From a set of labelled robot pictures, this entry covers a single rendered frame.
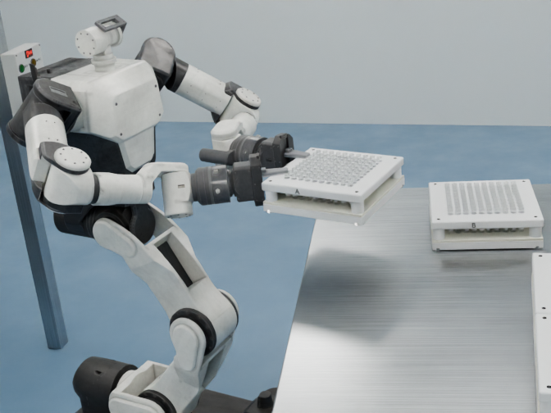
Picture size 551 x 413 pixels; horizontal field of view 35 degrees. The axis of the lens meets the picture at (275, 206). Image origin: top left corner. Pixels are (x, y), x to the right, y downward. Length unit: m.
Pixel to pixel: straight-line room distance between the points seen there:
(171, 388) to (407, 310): 0.96
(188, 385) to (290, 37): 3.62
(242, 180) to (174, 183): 0.15
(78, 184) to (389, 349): 0.73
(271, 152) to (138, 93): 0.38
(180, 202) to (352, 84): 3.85
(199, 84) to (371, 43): 3.29
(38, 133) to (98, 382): 0.98
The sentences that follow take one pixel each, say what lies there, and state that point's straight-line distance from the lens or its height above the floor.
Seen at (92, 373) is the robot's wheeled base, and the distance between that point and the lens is 2.78.
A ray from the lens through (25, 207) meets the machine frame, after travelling 3.39.
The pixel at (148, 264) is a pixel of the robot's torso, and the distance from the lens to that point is 2.36.
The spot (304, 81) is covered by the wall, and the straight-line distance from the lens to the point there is 5.85.
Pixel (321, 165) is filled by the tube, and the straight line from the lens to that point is 2.04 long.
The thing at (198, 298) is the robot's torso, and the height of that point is 0.68.
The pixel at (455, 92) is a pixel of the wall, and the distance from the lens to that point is 5.68.
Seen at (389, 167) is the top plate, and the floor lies 1.08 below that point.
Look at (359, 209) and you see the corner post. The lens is 1.90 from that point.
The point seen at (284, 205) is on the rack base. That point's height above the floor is 1.03.
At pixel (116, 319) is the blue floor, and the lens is 3.75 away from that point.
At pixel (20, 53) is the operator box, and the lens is 3.21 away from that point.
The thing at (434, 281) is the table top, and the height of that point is 0.89.
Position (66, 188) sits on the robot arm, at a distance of 1.92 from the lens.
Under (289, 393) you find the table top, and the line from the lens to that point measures 1.59.
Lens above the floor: 1.79
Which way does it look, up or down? 23 degrees down
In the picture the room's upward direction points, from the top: 5 degrees counter-clockwise
